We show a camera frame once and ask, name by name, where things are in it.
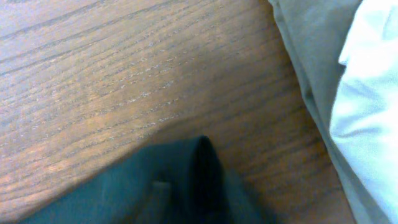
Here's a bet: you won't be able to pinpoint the black leggings with red waistband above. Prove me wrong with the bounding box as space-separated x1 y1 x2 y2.
25 136 277 223

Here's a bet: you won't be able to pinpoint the beige garment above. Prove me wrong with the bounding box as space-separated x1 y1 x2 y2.
269 0 389 223

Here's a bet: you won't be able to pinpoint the white crumpled garment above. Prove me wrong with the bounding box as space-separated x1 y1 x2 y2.
330 0 397 223

